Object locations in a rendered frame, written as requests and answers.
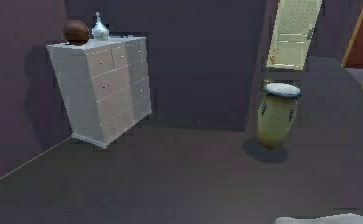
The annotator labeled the white chest of drawers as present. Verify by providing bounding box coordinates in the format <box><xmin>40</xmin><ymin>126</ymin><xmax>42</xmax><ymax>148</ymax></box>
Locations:
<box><xmin>46</xmin><ymin>35</ymin><xmax>153</xmax><ymax>150</ymax></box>

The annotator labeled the tan conga drum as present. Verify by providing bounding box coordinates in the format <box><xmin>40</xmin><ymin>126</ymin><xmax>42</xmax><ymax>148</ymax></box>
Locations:
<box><xmin>257</xmin><ymin>82</ymin><xmax>303</xmax><ymax>151</ymax></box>

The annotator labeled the silver glass vase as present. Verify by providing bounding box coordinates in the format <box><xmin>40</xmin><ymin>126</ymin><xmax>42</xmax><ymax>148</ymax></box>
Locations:
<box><xmin>91</xmin><ymin>11</ymin><xmax>111</xmax><ymax>42</ymax></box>

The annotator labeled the brown ball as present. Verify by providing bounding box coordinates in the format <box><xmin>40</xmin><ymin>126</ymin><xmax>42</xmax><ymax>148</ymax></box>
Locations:
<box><xmin>62</xmin><ymin>19</ymin><xmax>91</xmax><ymax>46</ymax></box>

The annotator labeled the cream room door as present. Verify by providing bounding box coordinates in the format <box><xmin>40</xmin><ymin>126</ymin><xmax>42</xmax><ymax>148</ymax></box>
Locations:
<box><xmin>265</xmin><ymin>0</ymin><xmax>323</xmax><ymax>71</ymax></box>

